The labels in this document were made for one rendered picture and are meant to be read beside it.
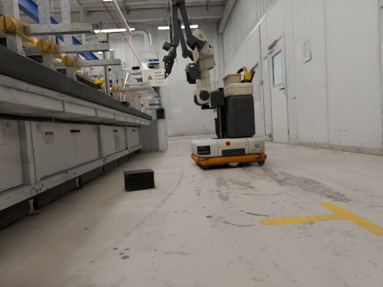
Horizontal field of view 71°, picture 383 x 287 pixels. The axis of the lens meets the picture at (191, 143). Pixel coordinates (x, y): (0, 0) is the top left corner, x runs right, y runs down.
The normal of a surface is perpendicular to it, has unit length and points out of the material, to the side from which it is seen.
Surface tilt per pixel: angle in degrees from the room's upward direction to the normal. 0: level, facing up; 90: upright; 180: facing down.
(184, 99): 90
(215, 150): 90
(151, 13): 90
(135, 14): 90
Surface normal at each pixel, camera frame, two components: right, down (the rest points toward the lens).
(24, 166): 0.04, 0.05
